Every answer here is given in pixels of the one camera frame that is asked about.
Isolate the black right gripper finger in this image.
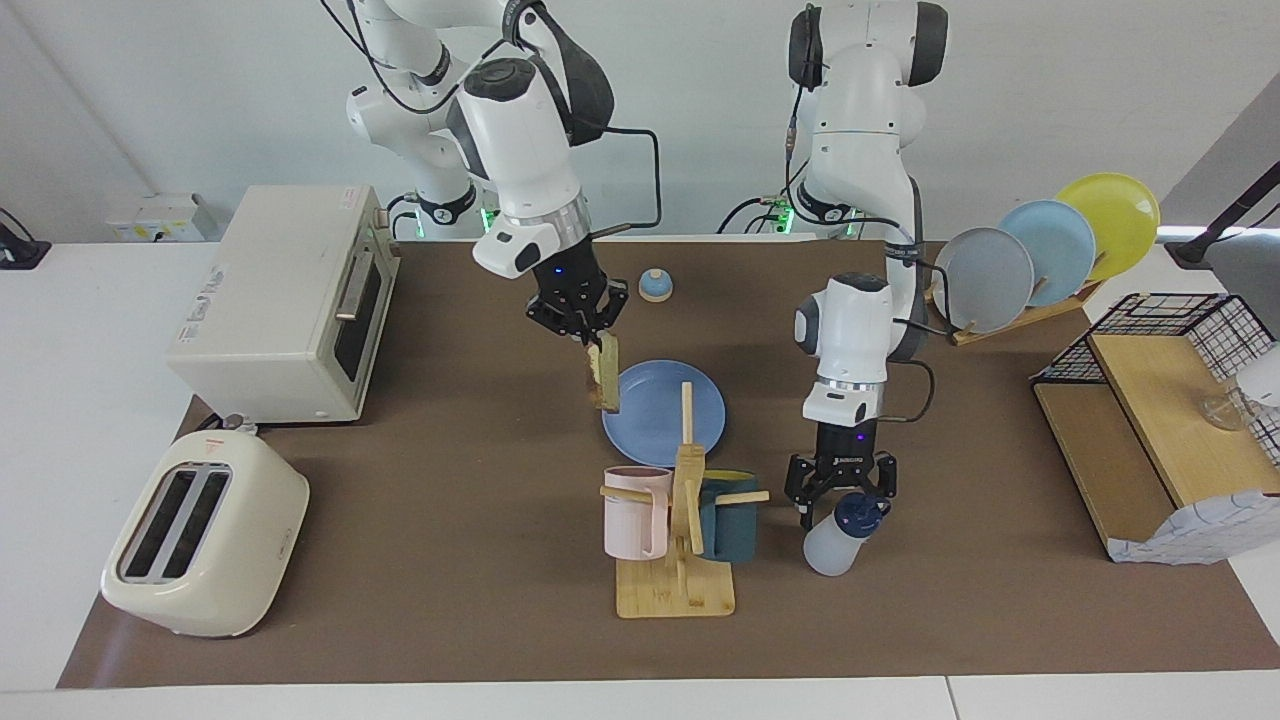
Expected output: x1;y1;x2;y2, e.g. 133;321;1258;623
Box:
528;300;591;349
596;283;631;336

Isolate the toasted bread slice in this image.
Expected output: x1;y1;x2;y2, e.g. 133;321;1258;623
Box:
586;333;622;414

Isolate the translucent seasoning bottle blue cap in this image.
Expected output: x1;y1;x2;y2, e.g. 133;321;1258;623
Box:
803;492;893;577

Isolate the blue round plate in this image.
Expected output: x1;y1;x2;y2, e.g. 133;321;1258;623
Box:
601;360;728;468

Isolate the wooden plate rack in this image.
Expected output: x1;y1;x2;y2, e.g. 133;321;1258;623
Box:
918;278;1106;347

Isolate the grey plate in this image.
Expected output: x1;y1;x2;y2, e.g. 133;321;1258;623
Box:
935;227;1036;334

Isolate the light blue plate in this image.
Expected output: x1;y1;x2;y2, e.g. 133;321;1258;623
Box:
998;200;1098;308

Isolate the yellow plate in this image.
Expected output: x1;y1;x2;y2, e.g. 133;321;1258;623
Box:
1055;173;1161;283

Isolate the teal mug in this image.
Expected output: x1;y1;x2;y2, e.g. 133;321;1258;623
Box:
697;469;761;562

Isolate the brown table mat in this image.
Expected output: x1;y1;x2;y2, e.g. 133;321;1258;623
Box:
57;240;1280;689

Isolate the wooden mug tree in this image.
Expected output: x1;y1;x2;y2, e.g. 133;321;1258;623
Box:
600;381;771;619

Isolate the pink mug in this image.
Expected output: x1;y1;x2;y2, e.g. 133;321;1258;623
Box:
603;466;673;561

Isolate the wooden shelf unit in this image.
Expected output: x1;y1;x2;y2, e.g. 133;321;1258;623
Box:
1033;333;1280;563

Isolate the white toaster oven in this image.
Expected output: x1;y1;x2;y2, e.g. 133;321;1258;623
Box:
165;185;401;425

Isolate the wooden box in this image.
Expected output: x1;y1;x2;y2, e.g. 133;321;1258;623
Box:
1108;490;1280;566

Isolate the clear glass cup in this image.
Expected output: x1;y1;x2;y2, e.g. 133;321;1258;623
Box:
1198;383;1253;433

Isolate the white rounded object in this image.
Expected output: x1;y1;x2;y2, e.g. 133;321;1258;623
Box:
1236;343;1280;409

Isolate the cream two-slot toaster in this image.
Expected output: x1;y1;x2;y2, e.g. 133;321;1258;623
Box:
101;431;311;639

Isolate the white power box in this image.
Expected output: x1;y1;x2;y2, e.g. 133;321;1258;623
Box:
105;193;219;243

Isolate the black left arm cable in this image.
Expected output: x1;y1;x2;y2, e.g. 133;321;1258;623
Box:
868;215;956;423

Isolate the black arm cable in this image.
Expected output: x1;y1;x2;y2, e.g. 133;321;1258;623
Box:
575;125;663;239
868;215;956;423

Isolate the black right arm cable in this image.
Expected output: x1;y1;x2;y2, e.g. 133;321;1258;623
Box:
575;125;663;239

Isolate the black left base cable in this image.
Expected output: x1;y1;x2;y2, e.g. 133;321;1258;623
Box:
717;185;813;236

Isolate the black base cable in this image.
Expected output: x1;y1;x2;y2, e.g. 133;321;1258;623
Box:
717;185;813;236
385;190;501;241

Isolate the black right base cable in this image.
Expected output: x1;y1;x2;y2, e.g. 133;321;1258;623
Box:
385;190;501;241

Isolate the black wire basket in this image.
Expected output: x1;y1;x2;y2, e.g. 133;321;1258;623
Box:
1035;293;1280;471

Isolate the black clamp mount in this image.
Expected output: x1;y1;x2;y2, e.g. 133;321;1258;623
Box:
0;208;53;271

